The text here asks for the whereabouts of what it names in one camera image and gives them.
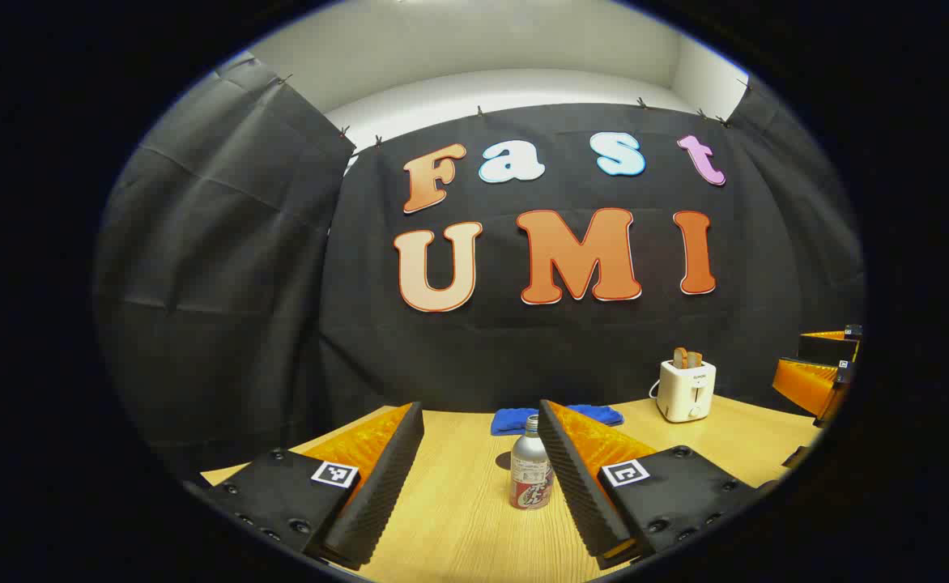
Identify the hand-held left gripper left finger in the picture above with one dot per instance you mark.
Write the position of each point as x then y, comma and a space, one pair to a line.
385, 494

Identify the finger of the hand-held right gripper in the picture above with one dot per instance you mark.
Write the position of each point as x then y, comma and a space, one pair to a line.
827, 346
810, 389

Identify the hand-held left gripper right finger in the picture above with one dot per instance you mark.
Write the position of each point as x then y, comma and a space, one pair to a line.
576, 486

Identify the silver water bottle red label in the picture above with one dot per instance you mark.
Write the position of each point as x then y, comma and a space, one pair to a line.
527, 478

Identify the blue folded towel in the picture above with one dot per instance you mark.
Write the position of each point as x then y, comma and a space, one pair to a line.
511, 421

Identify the toasted bread slice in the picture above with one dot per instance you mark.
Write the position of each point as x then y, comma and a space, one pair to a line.
681, 358
695, 359

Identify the white toaster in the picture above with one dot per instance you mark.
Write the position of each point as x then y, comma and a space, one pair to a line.
685, 397

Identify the black backdrop cloth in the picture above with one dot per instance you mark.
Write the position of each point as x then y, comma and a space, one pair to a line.
280, 283

